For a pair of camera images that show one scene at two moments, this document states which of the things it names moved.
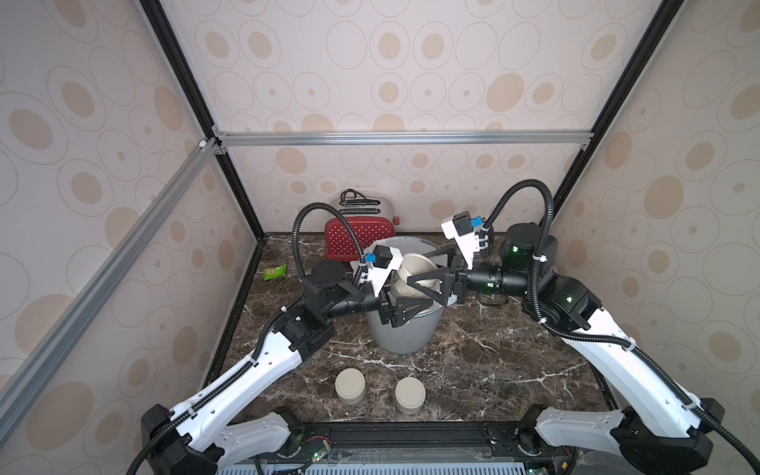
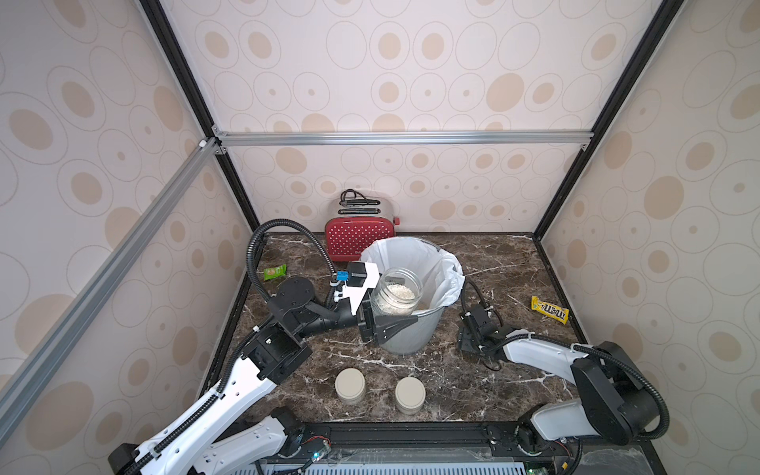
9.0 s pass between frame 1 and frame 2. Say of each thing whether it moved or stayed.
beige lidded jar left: stayed
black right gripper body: moved
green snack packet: stayed
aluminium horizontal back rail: stayed
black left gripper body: moved
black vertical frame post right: stayed
